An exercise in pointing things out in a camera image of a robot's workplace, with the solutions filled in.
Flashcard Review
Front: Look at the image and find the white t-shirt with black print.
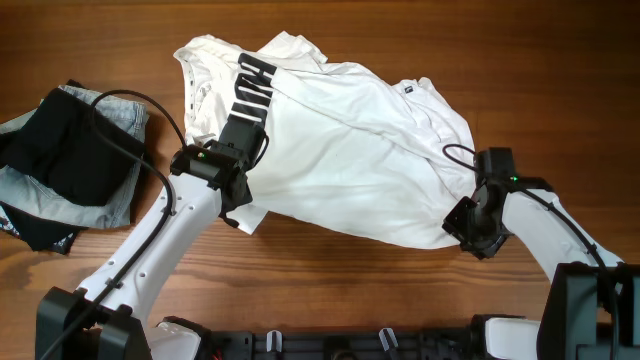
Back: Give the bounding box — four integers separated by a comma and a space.
175, 32, 474, 249

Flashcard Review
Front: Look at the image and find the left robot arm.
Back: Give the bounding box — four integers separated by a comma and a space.
35, 142, 260, 359

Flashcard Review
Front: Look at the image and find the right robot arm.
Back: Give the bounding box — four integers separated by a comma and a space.
443, 176, 639, 359

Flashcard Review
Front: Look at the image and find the black folded garment on top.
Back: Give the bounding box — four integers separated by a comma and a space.
0, 87, 147, 207

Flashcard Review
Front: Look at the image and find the black patterned garment at bottom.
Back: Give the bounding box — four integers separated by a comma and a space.
0, 78, 155, 255

